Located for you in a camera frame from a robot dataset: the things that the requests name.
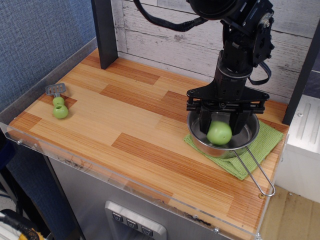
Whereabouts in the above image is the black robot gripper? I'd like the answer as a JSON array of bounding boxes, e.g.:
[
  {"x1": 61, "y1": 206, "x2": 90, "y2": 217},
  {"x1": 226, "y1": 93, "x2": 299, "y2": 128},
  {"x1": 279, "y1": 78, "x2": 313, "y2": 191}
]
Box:
[{"x1": 186, "y1": 67, "x2": 270, "y2": 135}]

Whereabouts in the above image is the green toy pear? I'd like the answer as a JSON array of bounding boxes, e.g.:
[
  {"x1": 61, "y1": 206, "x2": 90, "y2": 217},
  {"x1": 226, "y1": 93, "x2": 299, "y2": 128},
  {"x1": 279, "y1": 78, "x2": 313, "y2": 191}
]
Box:
[{"x1": 206, "y1": 120, "x2": 233, "y2": 145}]

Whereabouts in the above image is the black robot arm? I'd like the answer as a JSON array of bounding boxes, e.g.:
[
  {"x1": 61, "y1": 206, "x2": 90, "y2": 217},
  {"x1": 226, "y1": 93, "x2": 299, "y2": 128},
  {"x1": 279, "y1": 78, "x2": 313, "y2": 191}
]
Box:
[{"x1": 187, "y1": 0, "x2": 275, "y2": 135}]

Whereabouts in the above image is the white ridged box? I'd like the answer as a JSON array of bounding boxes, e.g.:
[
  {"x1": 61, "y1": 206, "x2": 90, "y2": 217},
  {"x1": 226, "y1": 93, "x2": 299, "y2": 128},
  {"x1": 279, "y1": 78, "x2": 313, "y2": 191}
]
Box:
[{"x1": 275, "y1": 95, "x2": 320, "y2": 203}]

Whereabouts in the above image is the silver dispenser button panel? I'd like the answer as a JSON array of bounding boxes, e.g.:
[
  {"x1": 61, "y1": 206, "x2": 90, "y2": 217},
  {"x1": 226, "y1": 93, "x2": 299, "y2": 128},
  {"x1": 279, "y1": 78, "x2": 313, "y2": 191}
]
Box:
[{"x1": 104, "y1": 200, "x2": 167, "y2": 240}]

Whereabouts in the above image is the stainless steel cabinet front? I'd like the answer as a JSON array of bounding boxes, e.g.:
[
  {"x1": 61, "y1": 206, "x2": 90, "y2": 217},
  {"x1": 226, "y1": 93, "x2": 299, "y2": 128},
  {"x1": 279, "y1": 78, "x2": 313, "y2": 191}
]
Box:
[{"x1": 49, "y1": 158, "x2": 229, "y2": 240}]

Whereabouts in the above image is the yellow black object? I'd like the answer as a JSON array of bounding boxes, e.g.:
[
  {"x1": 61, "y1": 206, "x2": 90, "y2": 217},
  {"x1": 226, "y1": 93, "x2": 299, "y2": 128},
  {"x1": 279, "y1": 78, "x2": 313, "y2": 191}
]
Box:
[{"x1": 18, "y1": 227, "x2": 43, "y2": 240}]

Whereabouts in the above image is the clear acrylic guard rail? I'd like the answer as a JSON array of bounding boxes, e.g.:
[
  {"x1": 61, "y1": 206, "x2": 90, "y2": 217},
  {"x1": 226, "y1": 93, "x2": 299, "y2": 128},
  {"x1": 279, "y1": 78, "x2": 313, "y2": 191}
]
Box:
[{"x1": 0, "y1": 44, "x2": 291, "y2": 240}]

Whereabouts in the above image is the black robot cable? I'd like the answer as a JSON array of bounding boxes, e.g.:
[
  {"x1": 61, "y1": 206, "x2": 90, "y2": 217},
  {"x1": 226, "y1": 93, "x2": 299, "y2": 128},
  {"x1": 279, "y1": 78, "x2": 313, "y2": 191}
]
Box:
[{"x1": 132, "y1": 0, "x2": 273, "y2": 86}]

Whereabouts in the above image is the black right post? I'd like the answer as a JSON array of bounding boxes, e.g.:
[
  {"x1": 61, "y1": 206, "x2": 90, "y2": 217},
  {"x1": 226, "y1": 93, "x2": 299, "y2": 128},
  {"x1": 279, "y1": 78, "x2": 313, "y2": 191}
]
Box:
[{"x1": 281, "y1": 0, "x2": 320, "y2": 125}]

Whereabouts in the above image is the black post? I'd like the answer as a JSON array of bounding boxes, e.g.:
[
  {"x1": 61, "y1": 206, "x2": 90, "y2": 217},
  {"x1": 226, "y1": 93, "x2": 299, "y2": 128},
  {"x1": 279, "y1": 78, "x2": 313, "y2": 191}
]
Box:
[
  {"x1": 91, "y1": 0, "x2": 118, "y2": 70},
  {"x1": 281, "y1": 0, "x2": 320, "y2": 125}
]

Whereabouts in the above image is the black left post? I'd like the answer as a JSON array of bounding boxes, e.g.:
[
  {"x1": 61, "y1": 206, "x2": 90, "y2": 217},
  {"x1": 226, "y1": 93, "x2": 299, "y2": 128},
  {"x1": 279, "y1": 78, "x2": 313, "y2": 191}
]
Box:
[{"x1": 91, "y1": 0, "x2": 118, "y2": 70}]

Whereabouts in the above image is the green handled toy spatula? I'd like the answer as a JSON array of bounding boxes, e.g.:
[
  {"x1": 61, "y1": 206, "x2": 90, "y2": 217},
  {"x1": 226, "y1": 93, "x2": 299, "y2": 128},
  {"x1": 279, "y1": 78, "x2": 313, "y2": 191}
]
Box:
[{"x1": 45, "y1": 83, "x2": 69, "y2": 119}]

